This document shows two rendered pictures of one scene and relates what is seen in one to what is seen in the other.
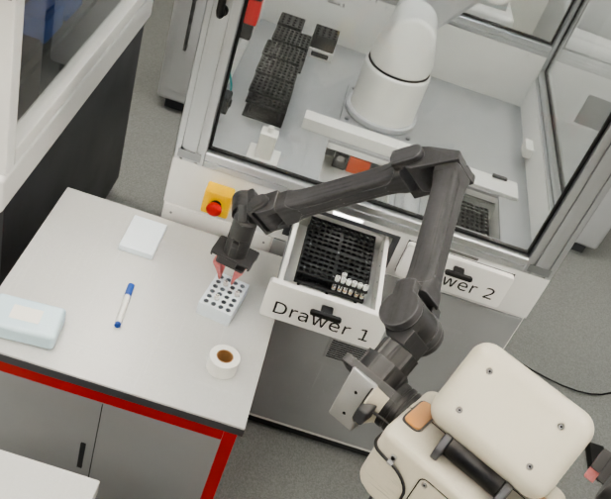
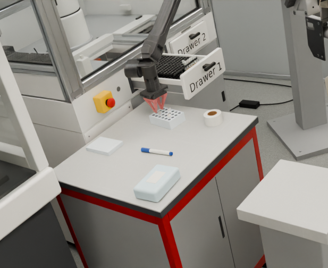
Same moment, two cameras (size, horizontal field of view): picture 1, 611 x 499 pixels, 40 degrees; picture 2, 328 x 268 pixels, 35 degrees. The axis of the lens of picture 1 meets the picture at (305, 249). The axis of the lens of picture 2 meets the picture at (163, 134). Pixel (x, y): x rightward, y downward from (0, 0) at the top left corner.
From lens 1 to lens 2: 150 cm
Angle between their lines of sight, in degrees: 36
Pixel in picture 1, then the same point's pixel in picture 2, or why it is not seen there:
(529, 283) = (208, 19)
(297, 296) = (193, 72)
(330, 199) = (171, 11)
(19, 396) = (188, 222)
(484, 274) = (198, 29)
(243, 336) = (194, 115)
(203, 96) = (63, 51)
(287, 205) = (159, 34)
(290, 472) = not seen: hidden behind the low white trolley
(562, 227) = not seen: outside the picture
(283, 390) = not seen: hidden behind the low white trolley
